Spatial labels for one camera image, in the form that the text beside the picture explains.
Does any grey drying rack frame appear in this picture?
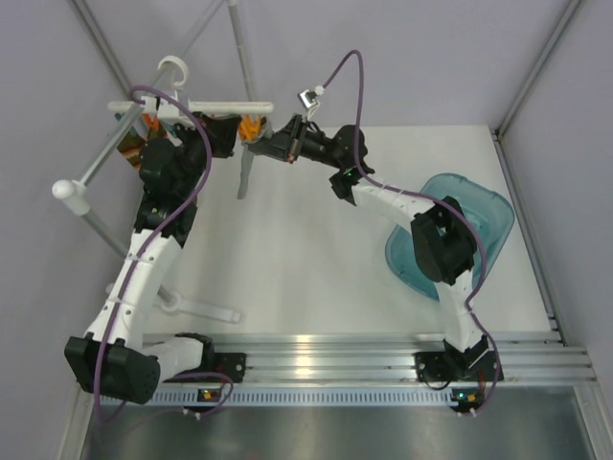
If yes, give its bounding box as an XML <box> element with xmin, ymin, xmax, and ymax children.
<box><xmin>51</xmin><ymin>0</ymin><xmax>260</xmax><ymax>260</ymax></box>

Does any orange clip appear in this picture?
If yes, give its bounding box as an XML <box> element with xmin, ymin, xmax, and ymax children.
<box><xmin>143</xmin><ymin>114</ymin><xmax>160</xmax><ymax>131</ymax></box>
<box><xmin>238</xmin><ymin>115</ymin><xmax>257</xmax><ymax>142</ymax></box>
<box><xmin>245</xmin><ymin>115</ymin><xmax>262</xmax><ymax>142</ymax></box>

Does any blue clip right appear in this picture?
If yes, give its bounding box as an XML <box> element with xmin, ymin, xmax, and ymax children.
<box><xmin>160</xmin><ymin>121</ymin><xmax>180</xmax><ymax>146</ymax></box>

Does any aluminium mounting rail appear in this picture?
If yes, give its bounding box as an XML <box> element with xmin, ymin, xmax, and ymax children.
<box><xmin>212</xmin><ymin>332</ymin><xmax>596</xmax><ymax>386</ymax></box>

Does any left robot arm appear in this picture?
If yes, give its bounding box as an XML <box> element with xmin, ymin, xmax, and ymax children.
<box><xmin>64</xmin><ymin>112</ymin><xmax>241</xmax><ymax>404</ymax></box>

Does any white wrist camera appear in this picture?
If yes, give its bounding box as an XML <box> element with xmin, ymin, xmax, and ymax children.
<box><xmin>141</xmin><ymin>96</ymin><xmax>194</xmax><ymax>128</ymax></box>
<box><xmin>298</xmin><ymin>89</ymin><xmax>320</xmax><ymax>121</ymax></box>

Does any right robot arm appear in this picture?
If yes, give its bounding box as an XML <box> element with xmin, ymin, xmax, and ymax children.
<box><xmin>238</xmin><ymin>115</ymin><xmax>502</xmax><ymax>388</ymax></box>

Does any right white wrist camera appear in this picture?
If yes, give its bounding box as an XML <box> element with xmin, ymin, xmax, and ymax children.
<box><xmin>298</xmin><ymin>89</ymin><xmax>320</xmax><ymax>121</ymax></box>

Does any slotted cable duct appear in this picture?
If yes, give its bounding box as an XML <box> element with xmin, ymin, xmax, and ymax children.
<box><xmin>109</xmin><ymin>386</ymin><xmax>480</xmax><ymax>408</ymax></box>

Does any grey sock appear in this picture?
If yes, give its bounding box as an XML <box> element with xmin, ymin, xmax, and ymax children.
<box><xmin>254</xmin><ymin>117</ymin><xmax>274</xmax><ymax>142</ymax></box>
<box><xmin>237</xmin><ymin>144</ymin><xmax>255</xmax><ymax>200</ymax></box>

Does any brown striped sock right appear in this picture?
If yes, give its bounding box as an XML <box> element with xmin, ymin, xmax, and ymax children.
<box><xmin>117</xmin><ymin>130</ymin><xmax>147</xmax><ymax>171</ymax></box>

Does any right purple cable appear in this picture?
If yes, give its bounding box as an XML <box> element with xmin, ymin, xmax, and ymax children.
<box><xmin>312</xmin><ymin>49</ymin><xmax>502</xmax><ymax>416</ymax></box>

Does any white plastic clip hanger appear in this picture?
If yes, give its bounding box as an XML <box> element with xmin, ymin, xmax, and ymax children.
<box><xmin>107</xmin><ymin>54</ymin><xmax>276</xmax><ymax>119</ymax></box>

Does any teal plastic basin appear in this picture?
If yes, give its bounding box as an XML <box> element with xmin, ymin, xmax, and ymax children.
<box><xmin>384</xmin><ymin>172</ymin><xmax>515</xmax><ymax>303</ymax></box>

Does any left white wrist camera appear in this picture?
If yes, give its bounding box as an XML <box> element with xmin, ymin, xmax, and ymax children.
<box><xmin>141</xmin><ymin>96</ymin><xmax>194</xmax><ymax>128</ymax></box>

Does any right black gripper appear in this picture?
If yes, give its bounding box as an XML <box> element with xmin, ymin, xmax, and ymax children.
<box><xmin>250</xmin><ymin>116</ymin><xmax>345</xmax><ymax>171</ymax></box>

